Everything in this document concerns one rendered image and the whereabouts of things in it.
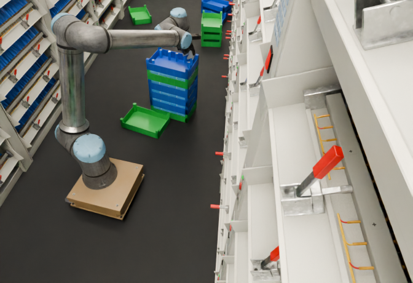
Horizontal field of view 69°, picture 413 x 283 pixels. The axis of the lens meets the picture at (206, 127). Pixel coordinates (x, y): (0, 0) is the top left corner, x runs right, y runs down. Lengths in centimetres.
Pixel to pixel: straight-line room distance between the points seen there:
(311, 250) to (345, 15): 21
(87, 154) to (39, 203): 55
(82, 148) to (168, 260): 72
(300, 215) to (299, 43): 20
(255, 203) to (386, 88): 42
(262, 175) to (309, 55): 25
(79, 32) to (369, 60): 129
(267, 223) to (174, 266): 120
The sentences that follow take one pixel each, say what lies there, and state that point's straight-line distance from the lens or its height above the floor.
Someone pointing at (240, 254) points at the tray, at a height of 93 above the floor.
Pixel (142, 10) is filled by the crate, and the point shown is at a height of 1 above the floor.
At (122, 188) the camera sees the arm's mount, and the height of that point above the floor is 16.
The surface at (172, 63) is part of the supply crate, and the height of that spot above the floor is 40.
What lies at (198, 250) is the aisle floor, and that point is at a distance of 174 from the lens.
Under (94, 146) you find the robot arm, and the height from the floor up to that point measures 42.
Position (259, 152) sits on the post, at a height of 122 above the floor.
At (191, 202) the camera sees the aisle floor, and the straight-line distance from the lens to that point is 187.
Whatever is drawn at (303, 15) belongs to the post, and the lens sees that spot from 38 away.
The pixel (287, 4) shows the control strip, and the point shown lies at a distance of 39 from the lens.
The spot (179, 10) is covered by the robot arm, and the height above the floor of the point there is 82.
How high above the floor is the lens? 161
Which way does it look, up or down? 45 degrees down
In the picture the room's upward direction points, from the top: 4 degrees clockwise
